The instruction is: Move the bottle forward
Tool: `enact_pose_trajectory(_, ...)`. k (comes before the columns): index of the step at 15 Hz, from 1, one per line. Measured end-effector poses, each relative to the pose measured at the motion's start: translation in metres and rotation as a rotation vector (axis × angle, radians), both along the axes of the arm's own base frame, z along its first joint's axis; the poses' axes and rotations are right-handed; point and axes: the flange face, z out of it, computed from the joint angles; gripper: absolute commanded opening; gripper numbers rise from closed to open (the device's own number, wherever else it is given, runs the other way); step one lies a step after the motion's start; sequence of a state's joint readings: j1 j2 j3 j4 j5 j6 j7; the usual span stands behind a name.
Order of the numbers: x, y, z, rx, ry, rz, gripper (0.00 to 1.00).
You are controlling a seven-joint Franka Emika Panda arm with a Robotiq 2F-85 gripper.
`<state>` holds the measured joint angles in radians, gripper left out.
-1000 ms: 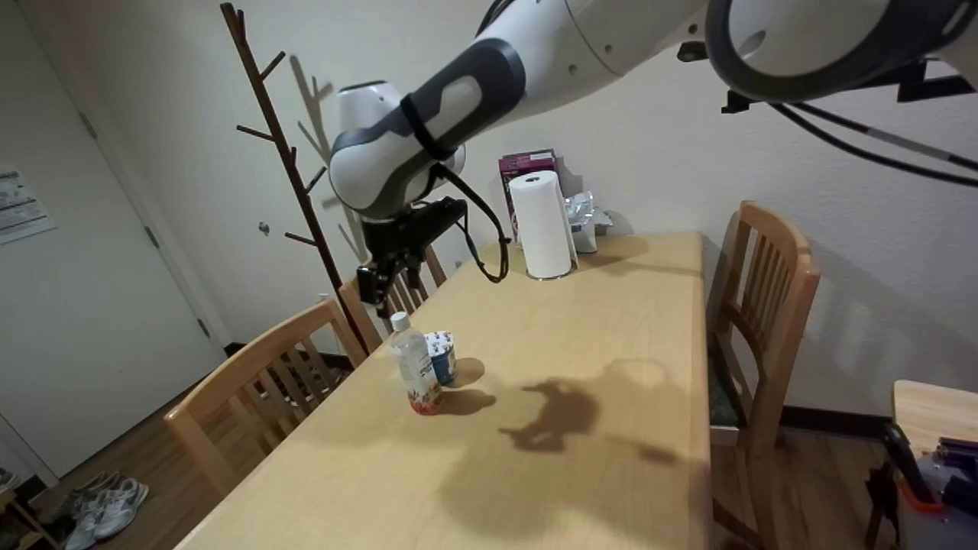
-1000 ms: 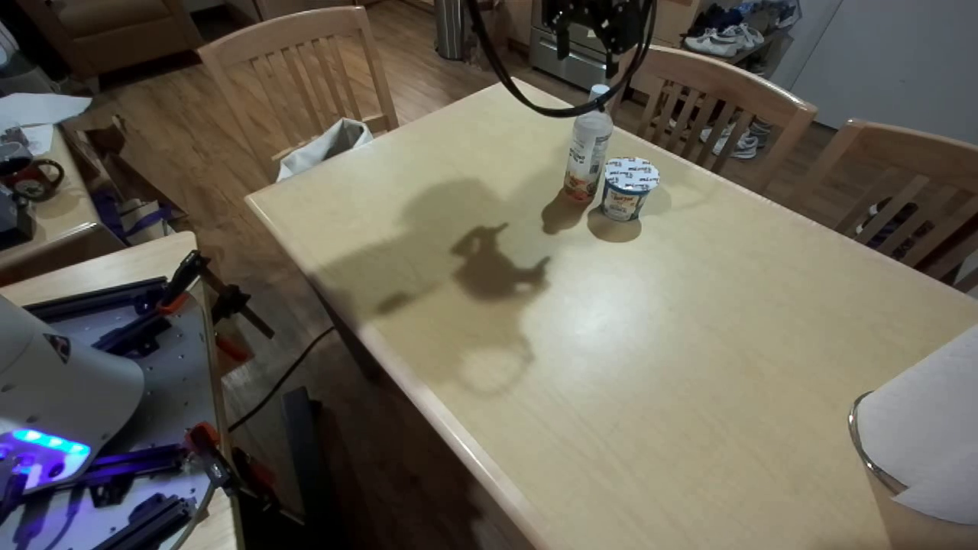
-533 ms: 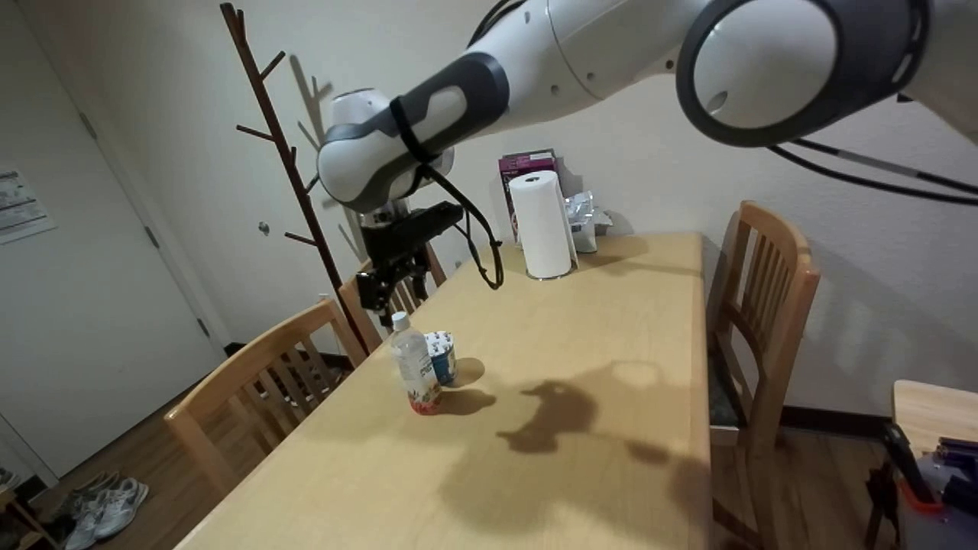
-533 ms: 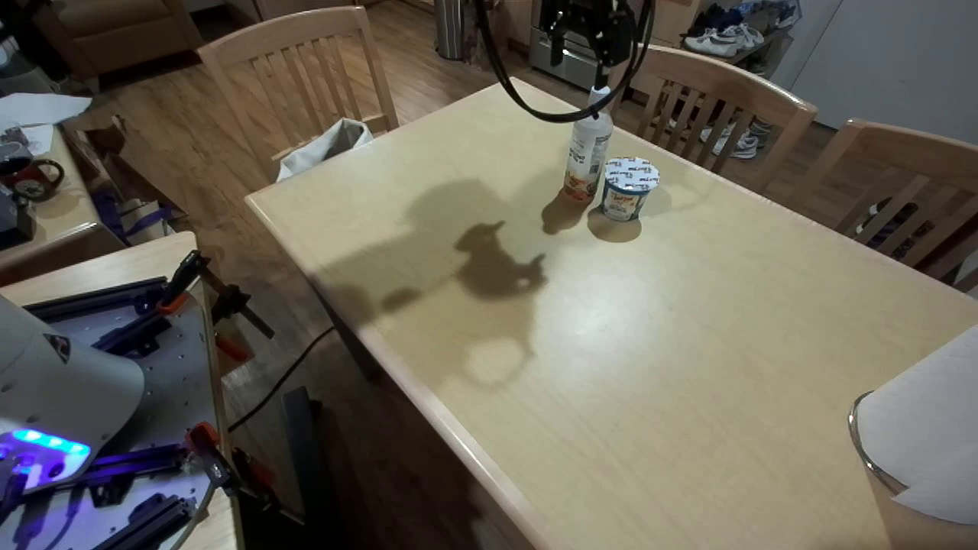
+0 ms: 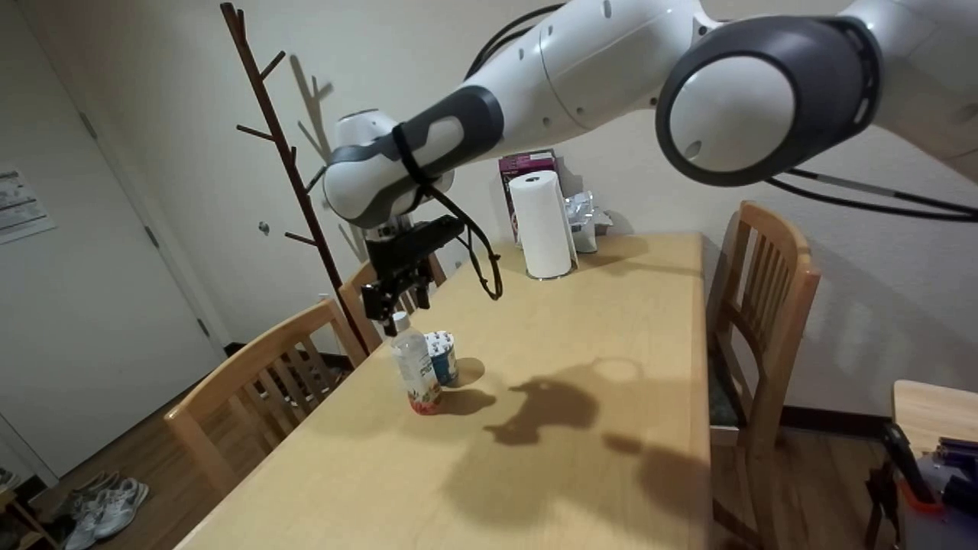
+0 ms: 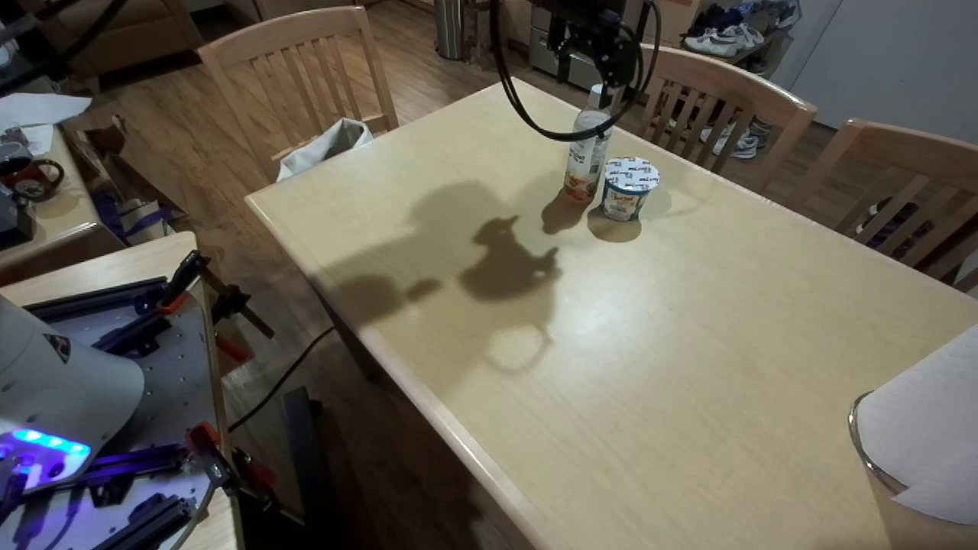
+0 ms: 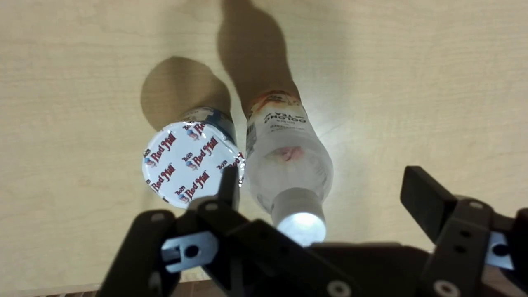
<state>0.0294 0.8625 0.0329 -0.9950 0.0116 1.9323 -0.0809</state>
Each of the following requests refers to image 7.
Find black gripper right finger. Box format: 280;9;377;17
399;164;528;297

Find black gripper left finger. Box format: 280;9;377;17
97;163;359;297

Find clear plastic bottle white cap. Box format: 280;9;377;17
240;88;336;248

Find blue white foil-lid cup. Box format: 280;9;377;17
140;105;247;210

